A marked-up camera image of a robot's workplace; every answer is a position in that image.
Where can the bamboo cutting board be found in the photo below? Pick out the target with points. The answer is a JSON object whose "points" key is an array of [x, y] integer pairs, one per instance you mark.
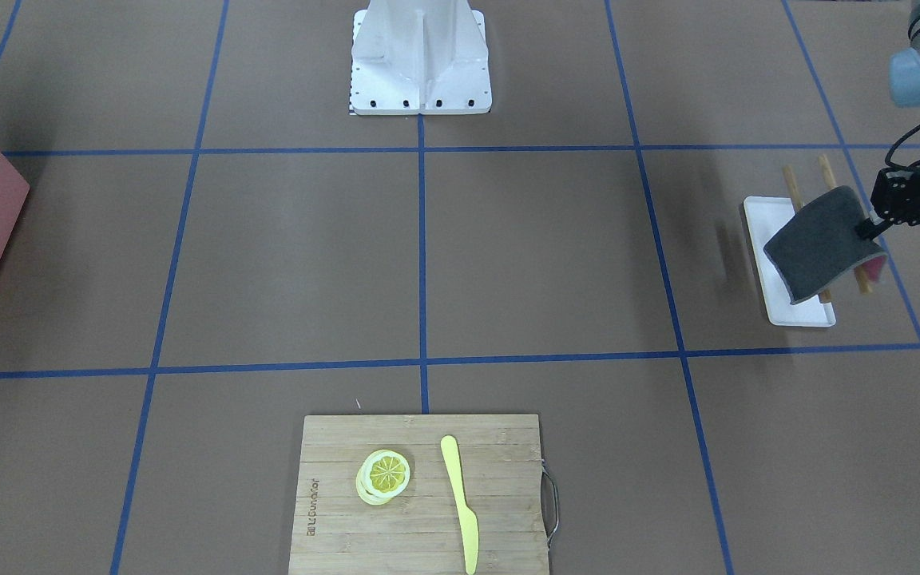
{"points": [[417, 532]]}

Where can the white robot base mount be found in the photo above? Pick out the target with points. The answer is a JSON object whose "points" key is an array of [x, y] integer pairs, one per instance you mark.
{"points": [[419, 57]]}

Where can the grey wiping cloth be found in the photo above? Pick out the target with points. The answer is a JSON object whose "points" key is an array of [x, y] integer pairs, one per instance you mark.
{"points": [[825, 241]]}

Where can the yellow plastic knife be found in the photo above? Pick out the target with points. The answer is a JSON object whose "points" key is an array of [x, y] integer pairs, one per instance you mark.
{"points": [[468, 522]]}

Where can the yellow lemon slices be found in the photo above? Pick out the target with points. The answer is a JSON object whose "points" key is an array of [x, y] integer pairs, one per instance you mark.
{"points": [[383, 475]]}

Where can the white rectangular tray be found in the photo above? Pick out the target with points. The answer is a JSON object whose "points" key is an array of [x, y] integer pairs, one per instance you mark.
{"points": [[765, 216]]}

